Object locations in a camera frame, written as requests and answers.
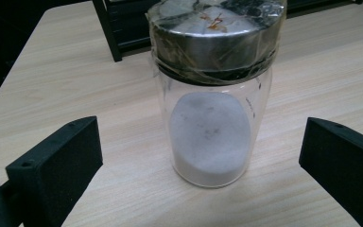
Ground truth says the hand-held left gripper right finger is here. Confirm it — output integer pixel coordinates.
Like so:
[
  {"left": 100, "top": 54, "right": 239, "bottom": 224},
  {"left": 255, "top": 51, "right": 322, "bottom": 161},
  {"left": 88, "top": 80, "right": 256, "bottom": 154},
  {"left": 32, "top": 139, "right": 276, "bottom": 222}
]
[{"left": 298, "top": 116, "right": 363, "bottom": 227}]

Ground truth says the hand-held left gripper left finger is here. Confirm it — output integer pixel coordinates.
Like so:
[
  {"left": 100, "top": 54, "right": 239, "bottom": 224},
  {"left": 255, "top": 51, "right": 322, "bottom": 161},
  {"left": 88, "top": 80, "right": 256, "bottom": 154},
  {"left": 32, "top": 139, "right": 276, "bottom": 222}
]
[{"left": 5, "top": 115, "right": 104, "bottom": 227}]

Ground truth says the glass jar with white powder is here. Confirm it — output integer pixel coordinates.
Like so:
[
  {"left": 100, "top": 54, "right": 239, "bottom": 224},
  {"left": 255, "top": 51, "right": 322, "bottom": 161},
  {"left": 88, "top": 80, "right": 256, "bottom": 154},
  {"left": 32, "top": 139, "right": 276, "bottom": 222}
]
[{"left": 146, "top": 0, "right": 287, "bottom": 189}]

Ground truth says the black metal shelf rack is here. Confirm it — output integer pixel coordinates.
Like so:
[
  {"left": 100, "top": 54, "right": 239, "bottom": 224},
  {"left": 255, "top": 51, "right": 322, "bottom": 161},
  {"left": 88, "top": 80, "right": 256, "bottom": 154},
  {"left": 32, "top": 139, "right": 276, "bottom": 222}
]
[{"left": 92, "top": 0, "right": 363, "bottom": 62}]

